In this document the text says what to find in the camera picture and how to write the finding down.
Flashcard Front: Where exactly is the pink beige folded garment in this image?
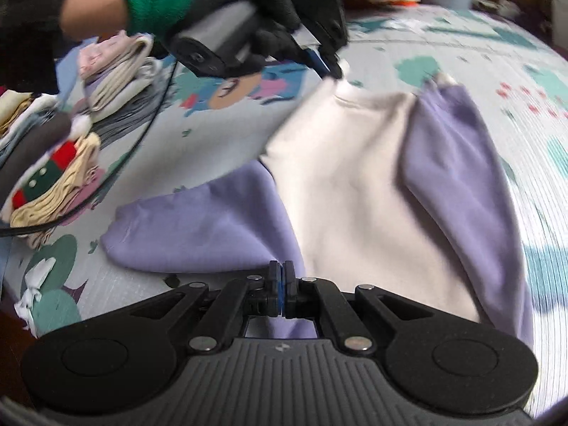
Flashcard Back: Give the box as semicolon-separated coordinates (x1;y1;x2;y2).
79;31;166;111

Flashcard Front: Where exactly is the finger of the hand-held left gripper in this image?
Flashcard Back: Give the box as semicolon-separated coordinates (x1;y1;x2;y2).
293;42;346;81

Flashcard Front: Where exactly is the printed play mat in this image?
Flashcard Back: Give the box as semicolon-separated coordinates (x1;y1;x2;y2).
0;2;568;418

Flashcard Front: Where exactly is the person's left forearm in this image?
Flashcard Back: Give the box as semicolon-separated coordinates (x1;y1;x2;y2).
0;0;138;95

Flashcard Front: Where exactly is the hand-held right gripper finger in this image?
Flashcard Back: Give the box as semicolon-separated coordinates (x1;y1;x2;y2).
129;261;281;356
280;261;433;356

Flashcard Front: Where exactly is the dark grey garment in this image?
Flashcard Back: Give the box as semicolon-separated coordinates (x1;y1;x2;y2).
0;111;74;207

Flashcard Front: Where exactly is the purple and white sweatshirt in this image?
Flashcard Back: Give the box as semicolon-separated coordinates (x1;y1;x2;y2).
101;64;535;351

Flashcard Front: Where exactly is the grey ribbed garment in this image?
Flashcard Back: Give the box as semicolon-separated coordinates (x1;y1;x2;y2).
91;82;175;140

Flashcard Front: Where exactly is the cream knit red green sweater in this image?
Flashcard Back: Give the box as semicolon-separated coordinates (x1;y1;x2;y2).
9;132;108;250

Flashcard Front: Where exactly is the white crumpled cloth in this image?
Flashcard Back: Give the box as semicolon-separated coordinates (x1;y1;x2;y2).
481;0;521;19

